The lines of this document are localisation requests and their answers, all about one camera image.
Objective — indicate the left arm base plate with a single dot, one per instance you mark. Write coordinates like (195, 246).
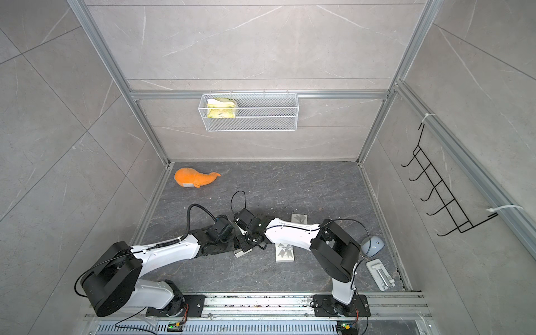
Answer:
(189, 305)

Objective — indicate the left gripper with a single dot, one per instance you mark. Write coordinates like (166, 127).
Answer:
(231, 239)

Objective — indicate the white zip tie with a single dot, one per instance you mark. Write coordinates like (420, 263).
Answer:
(496, 209)

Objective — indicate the yellow sponge in basket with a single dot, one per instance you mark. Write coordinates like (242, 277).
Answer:
(221, 108)

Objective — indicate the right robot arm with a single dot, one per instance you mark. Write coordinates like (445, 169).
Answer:
(337, 252)

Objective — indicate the white wire wall basket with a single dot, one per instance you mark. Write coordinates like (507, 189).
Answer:
(256, 112)

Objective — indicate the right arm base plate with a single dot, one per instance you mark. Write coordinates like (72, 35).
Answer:
(327, 306)

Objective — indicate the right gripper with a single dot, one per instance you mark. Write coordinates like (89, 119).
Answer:
(245, 247)

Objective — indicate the black wall hook rack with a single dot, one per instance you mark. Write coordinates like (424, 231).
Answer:
(440, 190)

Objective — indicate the white rectangular holder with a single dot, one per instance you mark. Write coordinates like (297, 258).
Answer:
(382, 278)

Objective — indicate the orange plush whale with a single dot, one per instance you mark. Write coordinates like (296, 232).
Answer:
(190, 178)

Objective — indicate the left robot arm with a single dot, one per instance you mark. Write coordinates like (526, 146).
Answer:
(117, 280)

